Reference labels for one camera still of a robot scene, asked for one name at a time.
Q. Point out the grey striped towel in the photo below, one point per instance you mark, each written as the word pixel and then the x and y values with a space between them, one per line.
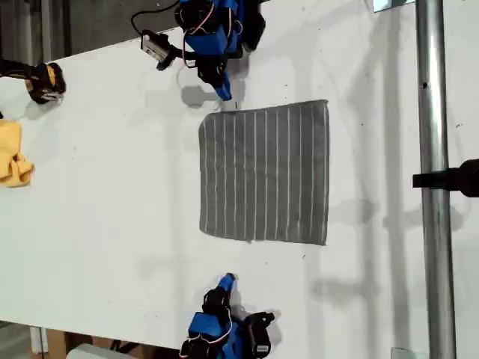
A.
pixel 262 175

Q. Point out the white box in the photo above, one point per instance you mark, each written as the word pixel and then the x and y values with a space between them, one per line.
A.
pixel 90 352

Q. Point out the white table leg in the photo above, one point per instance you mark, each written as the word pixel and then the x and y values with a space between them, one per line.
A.
pixel 39 340

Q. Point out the yellow cloth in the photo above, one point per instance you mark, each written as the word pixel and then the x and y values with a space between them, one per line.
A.
pixel 11 153

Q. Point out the black clamp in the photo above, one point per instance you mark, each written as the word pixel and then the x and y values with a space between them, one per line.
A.
pixel 449 179

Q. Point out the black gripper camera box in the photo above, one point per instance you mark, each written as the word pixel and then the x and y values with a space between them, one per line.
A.
pixel 154 45
pixel 261 334

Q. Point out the steel post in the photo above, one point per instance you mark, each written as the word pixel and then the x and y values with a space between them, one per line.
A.
pixel 434 261

